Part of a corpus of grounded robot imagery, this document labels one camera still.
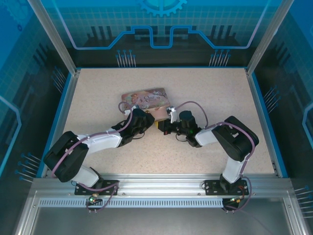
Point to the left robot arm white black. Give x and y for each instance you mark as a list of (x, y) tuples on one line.
[(68, 156)]

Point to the aluminium frame bar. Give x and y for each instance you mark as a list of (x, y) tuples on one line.
[(293, 215), (24, 215)]

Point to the aluminium table side rail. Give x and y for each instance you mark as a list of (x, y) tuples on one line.
[(65, 110), (259, 110)]

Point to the aluminium frame post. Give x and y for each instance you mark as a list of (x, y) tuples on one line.
[(56, 39), (269, 36)]

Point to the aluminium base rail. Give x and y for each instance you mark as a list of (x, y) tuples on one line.
[(159, 183)]

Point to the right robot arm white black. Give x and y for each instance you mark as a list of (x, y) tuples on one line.
[(237, 139)]

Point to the blue table edge strip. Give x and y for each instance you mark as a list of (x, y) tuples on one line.
[(59, 110), (265, 110)]

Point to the small green-lit connector board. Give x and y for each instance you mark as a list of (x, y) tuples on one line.
[(232, 200), (92, 199)]

